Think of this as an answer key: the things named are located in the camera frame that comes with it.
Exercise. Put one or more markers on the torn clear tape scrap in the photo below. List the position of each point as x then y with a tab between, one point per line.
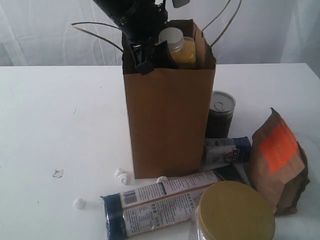
58	174

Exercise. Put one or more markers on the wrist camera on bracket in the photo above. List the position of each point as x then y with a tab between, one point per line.
176	3

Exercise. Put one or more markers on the yellow grain bottle white cap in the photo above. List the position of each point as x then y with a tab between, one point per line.
182	48

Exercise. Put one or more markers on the small blue white packet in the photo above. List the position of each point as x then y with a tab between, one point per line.
226	150

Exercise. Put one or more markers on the dark can silver lid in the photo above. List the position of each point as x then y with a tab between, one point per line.
222	106

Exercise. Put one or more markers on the white marshmallow candy pair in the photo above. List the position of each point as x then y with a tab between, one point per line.
122	176

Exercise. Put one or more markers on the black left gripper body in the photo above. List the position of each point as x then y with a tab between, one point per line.
139	20

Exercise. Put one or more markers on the blue noodle packet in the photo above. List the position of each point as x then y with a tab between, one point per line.
156	206

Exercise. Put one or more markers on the brown paper bag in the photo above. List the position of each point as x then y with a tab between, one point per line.
167	109

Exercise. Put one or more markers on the dark flat packet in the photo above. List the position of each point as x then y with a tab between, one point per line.
228	173

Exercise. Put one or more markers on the plastic jar gold lid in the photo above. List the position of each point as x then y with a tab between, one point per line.
230	210

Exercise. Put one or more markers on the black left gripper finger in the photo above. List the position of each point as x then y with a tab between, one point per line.
163	58
142	56

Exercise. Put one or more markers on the brown pouch orange label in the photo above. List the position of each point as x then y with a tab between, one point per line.
278	166

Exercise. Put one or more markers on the white marshmallow near bag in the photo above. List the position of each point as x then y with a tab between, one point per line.
161	179

